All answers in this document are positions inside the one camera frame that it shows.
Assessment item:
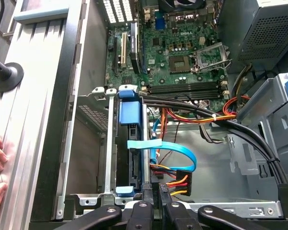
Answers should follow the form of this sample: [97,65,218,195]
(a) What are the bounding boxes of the orange wire bundle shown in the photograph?
[158,94,252,144]

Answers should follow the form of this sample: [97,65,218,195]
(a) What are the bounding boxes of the black open PC case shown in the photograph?
[28,0,288,230]

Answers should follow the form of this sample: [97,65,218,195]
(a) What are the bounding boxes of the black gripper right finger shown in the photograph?
[158,184,259,230]

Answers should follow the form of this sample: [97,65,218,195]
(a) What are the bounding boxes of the black cable bundle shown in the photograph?
[139,92,288,216]

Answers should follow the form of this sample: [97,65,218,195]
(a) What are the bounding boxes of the green Dell motherboard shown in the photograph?
[104,0,231,115]

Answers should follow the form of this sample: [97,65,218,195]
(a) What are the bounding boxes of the yellow and black wires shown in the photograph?
[231,63,252,96]

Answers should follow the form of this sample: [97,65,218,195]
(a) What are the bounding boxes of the silver optical drive cage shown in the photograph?
[235,68,288,199]

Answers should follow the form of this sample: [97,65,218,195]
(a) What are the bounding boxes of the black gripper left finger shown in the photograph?
[71,182,156,230]

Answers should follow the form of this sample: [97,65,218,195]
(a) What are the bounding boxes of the metal locking lever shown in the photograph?
[194,58,232,72]

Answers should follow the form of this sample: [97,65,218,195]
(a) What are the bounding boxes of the silver disk bay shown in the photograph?
[73,85,151,209]

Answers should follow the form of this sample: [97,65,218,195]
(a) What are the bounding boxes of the grey power supply unit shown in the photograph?
[218,0,288,72]

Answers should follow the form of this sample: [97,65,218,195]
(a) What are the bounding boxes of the blue board connector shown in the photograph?
[155,13,164,30]

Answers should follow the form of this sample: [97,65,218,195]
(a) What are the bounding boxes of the black RAM slot bank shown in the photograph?
[141,80,228,101]

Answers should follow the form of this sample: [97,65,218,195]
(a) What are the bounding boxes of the metal socket cover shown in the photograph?
[192,42,231,72]

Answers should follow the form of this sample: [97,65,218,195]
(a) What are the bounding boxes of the power wire with black connector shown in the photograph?
[150,163,194,197]

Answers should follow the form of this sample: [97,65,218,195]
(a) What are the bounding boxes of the hard disk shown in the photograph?
[115,85,149,199]

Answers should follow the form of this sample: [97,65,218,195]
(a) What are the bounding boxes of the black case fan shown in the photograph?
[157,0,205,11]

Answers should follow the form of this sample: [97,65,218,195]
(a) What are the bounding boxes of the black graphics card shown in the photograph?
[129,21,142,75]

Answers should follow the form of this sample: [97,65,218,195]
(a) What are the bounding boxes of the white expansion slot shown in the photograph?
[120,32,127,68]

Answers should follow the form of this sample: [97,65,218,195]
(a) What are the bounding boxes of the black expansion slot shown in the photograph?
[112,35,118,74]

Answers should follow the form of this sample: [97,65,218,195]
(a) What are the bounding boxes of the CPU socket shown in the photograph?
[168,56,191,73]

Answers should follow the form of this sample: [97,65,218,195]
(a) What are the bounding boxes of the black round-base stand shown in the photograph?
[0,54,24,93]

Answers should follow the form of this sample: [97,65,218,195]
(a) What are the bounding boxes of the blue SATA wire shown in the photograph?
[126,140,198,185]

